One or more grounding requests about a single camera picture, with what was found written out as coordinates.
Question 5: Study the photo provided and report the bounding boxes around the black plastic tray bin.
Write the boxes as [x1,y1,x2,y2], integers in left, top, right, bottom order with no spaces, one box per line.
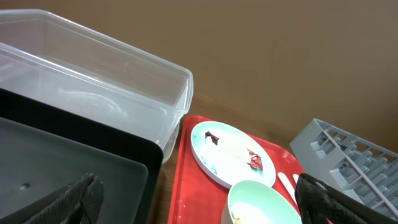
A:
[1,90,163,223]

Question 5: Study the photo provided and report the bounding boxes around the red snack wrapper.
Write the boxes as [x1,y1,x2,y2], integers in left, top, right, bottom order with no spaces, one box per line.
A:
[247,148,263,173]

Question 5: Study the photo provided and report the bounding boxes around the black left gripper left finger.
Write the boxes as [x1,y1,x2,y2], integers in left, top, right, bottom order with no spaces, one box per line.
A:
[25,174,104,224]

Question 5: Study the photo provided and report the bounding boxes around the green bowl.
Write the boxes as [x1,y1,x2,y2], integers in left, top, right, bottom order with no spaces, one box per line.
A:
[220,180,302,224]

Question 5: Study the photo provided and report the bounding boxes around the grey dishwasher rack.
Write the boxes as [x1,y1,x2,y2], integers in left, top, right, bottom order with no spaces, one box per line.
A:
[290,119,397,220]

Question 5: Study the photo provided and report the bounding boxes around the white plastic fork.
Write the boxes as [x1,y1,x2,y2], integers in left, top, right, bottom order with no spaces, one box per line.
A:
[293,174,299,183]

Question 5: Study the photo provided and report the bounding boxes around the red serving tray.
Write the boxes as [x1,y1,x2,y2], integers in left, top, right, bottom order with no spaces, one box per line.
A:
[167,115,304,224]

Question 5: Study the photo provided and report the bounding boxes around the white plastic spoon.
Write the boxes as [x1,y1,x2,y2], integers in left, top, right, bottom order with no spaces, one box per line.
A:
[277,172,297,205]

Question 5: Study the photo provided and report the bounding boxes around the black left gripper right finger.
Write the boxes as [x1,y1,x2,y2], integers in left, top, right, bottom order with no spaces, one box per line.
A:
[295,173,397,224]

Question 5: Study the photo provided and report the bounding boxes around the small dark wrapper scrap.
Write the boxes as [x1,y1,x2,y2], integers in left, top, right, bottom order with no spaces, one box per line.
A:
[205,131,219,146]

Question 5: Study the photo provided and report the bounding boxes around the light blue plate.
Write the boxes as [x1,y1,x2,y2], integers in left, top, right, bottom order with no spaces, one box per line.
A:
[190,121,276,189]

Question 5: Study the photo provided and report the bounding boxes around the clear plastic waste bin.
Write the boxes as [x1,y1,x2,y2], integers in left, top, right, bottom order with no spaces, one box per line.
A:
[1,9,193,160]

